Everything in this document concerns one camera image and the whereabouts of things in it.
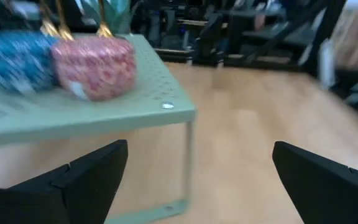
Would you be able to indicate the dark blue speckled candle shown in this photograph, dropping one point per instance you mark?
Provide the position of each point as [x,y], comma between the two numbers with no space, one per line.
[11,59]

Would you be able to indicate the pink speckled candle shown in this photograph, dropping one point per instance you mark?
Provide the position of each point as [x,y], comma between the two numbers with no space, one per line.
[98,68]

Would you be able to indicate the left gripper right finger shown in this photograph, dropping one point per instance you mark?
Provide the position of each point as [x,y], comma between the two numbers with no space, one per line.
[331,189]

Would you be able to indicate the green plant in white pot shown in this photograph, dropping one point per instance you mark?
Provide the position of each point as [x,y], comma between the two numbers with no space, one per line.
[118,11]

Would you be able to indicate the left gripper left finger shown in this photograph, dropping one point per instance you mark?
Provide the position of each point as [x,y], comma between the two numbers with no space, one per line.
[57,199]

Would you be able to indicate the green perforated metal shelf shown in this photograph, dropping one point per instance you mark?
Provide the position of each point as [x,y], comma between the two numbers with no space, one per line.
[120,112]

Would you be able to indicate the short gold candlestick holder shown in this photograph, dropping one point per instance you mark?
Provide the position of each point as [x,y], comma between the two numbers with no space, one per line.
[104,31]

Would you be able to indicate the medium gold candlestick holder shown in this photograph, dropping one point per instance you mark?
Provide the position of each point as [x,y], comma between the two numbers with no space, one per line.
[64,32]

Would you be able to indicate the tall gold candlestick holder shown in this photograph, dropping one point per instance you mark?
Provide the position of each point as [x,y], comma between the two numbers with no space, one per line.
[48,28]

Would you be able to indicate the black aluminium rail frame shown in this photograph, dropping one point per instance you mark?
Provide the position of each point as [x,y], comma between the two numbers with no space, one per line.
[323,31]

